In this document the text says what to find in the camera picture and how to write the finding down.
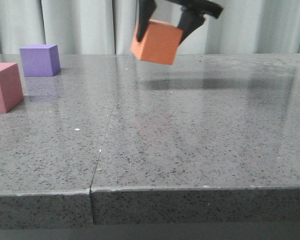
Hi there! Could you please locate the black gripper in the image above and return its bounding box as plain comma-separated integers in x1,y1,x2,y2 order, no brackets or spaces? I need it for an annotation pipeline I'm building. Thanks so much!
136,0,223,44

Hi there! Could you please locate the orange foam cube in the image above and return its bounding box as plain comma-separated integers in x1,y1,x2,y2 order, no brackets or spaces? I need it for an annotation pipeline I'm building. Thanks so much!
130,19,183,65

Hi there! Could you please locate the grey pleated curtain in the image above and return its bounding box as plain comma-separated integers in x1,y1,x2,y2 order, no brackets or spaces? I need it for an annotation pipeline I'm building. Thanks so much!
0,0,300,55

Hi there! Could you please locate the purple foam cube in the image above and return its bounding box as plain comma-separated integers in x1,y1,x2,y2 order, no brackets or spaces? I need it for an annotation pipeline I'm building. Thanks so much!
19,44,61,77

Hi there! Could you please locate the pink foam cube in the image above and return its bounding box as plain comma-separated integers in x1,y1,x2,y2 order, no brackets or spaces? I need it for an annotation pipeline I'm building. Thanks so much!
0,62,24,114

